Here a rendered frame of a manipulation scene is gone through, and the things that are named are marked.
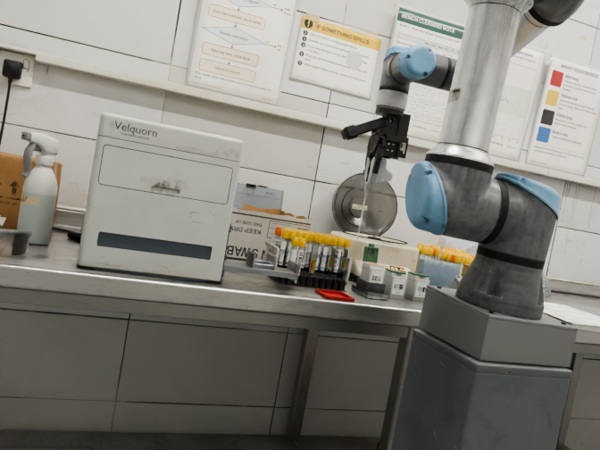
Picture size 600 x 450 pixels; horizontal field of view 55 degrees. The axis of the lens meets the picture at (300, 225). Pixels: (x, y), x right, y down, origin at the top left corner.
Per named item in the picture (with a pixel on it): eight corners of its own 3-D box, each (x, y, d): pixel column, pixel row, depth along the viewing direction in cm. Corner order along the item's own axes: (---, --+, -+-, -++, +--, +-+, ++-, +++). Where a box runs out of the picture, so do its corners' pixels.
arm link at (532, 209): (561, 265, 98) (581, 188, 97) (490, 251, 95) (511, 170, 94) (521, 253, 109) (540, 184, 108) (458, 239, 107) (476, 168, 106)
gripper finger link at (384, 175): (391, 196, 143) (397, 160, 142) (368, 192, 142) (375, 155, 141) (387, 195, 146) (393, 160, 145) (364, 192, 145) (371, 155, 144)
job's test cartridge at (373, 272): (366, 290, 135) (371, 264, 135) (357, 287, 140) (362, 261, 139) (381, 292, 137) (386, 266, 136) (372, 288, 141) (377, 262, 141)
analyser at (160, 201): (76, 268, 108) (100, 110, 106) (79, 246, 134) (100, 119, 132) (233, 286, 119) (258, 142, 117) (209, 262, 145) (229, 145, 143)
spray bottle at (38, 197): (4, 243, 121) (21, 129, 119) (11, 237, 129) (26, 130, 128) (46, 248, 124) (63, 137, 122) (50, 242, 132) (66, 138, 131)
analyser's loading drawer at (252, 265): (204, 271, 118) (208, 247, 117) (198, 266, 124) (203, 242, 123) (296, 283, 125) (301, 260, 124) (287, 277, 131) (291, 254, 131)
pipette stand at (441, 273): (420, 298, 147) (427, 261, 146) (409, 293, 154) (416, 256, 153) (454, 304, 149) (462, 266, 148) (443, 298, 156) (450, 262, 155)
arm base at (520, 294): (559, 325, 97) (574, 269, 96) (477, 309, 95) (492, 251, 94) (513, 302, 112) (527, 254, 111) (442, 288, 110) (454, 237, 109)
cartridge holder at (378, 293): (367, 298, 133) (370, 283, 133) (350, 289, 141) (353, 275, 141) (387, 301, 135) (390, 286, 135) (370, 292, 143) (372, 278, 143)
